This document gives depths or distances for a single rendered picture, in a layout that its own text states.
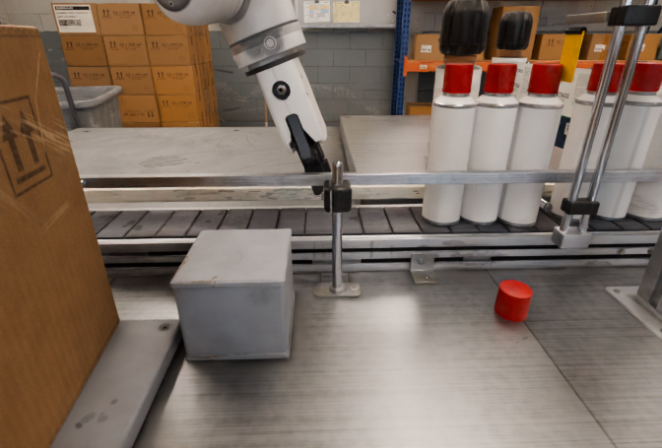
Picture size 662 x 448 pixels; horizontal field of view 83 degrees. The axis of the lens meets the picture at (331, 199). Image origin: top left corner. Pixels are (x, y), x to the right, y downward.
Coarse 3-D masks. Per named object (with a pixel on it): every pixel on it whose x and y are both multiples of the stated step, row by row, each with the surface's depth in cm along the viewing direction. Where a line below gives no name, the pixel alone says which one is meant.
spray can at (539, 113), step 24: (552, 72) 43; (528, 96) 46; (552, 96) 44; (528, 120) 45; (552, 120) 45; (528, 144) 46; (552, 144) 46; (528, 168) 47; (504, 192) 50; (528, 192) 48; (504, 216) 51; (528, 216) 49
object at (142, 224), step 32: (96, 224) 51; (128, 224) 51; (160, 224) 51; (192, 224) 52; (224, 224) 51; (256, 224) 51; (288, 224) 51; (320, 224) 51; (352, 224) 51; (384, 224) 51; (416, 224) 51; (544, 224) 51; (576, 224) 51; (608, 224) 51; (640, 224) 51
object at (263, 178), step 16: (80, 176) 44; (96, 176) 44; (112, 176) 44; (128, 176) 44; (144, 176) 44; (160, 176) 44; (176, 176) 44; (192, 176) 45; (208, 176) 45; (224, 176) 45; (240, 176) 45; (256, 176) 45; (272, 176) 45; (288, 176) 45; (304, 176) 45; (320, 176) 45; (352, 176) 45; (368, 176) 45; (384, 176) 45; (400, 176) 45; (416, 176) 45; (432, 176) 46; (448, 176) 46; (464, 176) 46; (480, 176) 46; (496, 176) 46; (512, 176) 46; (528, 176) 46; (544, 176) 46; (560, 176) 46; (608, 176) 46; (624, 176) 46; (640, 176) 46; (656, 176) 46
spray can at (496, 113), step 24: (504, 72) 44; (480, 96) 47; (504, 96) 45; (480, 120) 46; (504, 120) 45; (480, 144) 47; (504, 144) 46; (480, 168) 48; (504, 168) 48; (480, 192) 49; (480, 216) 50
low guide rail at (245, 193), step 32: (96, 192) 53; (128, 192) 53; (160, 192) 54; (192, 192) 54; (224, 192) 54; (256, 192) 54; (288, 192) 54; (352, 192) 55; (384, 192) 55; (416, 192) 55; (544, 192) 56
